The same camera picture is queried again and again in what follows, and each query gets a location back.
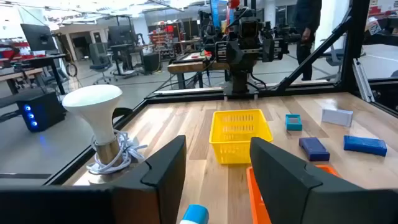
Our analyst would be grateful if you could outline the black aluminium table frame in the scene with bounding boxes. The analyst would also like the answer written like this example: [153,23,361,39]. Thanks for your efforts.
[43,0,398,187]

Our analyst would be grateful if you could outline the wooden workbench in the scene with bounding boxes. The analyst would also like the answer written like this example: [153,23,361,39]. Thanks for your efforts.
[167,51,229,90]

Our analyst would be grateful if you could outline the white box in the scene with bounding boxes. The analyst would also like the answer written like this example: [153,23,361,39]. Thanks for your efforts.
[321,108,354,128]

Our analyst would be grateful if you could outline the grey office chair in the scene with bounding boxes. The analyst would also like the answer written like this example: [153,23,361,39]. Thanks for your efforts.
[88,42,113,85]

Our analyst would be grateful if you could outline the small teal framed box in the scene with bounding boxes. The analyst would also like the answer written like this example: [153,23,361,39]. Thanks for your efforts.
[285,114,303,131]

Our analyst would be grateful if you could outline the white coiled lamp cable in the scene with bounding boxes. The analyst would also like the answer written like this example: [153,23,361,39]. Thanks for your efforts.
[86,129,149,174]

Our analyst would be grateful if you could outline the black monitor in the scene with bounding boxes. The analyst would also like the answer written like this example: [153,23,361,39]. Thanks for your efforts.
[20,24,57,52]

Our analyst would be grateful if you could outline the yellow plastic basket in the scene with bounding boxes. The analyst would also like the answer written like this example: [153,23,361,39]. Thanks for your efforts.
[208,108,274,165]

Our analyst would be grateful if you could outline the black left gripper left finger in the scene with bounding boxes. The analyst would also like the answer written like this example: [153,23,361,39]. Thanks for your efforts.
[110,135,187,224]

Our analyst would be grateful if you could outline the silver frame bracket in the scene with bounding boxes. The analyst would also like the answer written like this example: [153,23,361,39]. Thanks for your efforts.
[352,58,376,103]

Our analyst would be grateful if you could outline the blue white glue stick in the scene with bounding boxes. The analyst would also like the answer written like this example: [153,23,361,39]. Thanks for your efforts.
[179,204,210,224]

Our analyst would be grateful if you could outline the dark desk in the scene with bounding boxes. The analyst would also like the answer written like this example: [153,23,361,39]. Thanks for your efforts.
[0,54,68,96]

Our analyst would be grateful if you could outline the orange plastic basket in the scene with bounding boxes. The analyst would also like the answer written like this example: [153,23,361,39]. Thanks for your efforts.
[246,164,341,224]

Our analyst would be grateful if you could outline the black frame handle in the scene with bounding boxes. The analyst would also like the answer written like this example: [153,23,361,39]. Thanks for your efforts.
[112,107,133,125]

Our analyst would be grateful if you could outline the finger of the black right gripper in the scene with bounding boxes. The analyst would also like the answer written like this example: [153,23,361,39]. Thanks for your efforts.
[226,40,247,67]
[262,37,275,63]

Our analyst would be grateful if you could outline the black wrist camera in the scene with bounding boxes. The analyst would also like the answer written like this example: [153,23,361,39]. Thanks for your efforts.
[238,15,264,41]

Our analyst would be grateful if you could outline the navy blue box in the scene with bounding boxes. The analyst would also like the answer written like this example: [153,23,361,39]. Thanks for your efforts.
[298,137,330,162]

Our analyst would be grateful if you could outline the bright blue box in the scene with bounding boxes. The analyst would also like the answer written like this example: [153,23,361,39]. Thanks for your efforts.
[343,135,388,157]

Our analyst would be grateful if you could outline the person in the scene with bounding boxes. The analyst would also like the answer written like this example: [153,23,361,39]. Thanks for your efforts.
[294,0,323,82]

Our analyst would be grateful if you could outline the black computer blue lights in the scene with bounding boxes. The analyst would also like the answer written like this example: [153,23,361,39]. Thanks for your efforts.
[17,91,66,133]

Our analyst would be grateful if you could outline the white bulb lamp brass base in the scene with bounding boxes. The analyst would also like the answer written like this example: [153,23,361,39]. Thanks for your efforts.
[62,84,137,186]

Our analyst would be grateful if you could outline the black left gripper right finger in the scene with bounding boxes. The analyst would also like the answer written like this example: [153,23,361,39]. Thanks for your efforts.
[249,136,361,224]

